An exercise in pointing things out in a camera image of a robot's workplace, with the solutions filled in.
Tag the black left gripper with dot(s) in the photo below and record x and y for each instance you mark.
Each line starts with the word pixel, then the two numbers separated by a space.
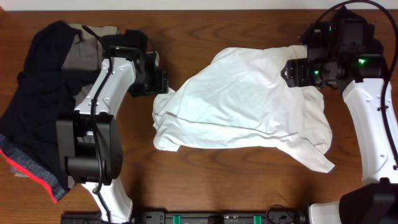
pixel 161 86

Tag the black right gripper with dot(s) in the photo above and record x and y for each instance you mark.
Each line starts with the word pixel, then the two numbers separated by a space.
pixel 296 73

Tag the white t-shirt with green logo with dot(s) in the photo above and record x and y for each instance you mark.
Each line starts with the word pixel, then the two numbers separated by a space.
pixel 241 100

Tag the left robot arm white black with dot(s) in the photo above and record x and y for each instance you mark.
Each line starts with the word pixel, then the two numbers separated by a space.
pixel 89 144

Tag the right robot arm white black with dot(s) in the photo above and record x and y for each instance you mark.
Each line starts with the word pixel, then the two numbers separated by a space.
pixel 343 54

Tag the grey folded garment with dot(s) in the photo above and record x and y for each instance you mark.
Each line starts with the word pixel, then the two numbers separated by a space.
pixel 82 66

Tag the black garment with red trim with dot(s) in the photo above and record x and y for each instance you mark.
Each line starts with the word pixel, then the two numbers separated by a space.
pixel 28 126

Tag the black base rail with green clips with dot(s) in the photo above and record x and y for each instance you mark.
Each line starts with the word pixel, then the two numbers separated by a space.
pixel 277 215

